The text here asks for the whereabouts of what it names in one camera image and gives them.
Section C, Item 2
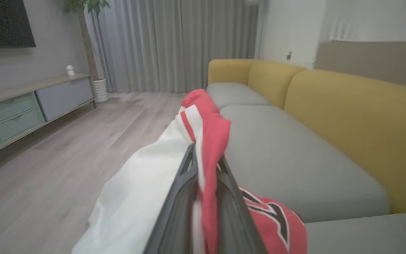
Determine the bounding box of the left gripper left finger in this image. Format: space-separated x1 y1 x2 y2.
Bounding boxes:
143 144 199 254

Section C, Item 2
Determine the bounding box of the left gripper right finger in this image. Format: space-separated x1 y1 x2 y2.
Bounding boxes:
216 158 269 254

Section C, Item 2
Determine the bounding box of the red and white basketball garment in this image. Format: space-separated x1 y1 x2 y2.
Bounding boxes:
72 89 307 254

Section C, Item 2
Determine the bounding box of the yellow and grey sofa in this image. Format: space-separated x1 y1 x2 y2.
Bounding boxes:
207 58 406 254

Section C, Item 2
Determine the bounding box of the white ribbed plant pot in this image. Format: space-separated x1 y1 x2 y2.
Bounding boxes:
93 78 109 103

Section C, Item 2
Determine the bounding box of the low wooden TV cabinet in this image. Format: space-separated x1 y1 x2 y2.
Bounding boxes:
0 73 96 163

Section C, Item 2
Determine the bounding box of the grey pleated curtain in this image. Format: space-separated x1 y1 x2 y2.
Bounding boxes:
83 0 260 94

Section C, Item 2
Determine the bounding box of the tall green house plant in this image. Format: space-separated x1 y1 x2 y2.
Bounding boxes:
64 0 111 81

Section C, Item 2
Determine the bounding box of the black flat television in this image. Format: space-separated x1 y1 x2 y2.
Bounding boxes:
0 0 36 48

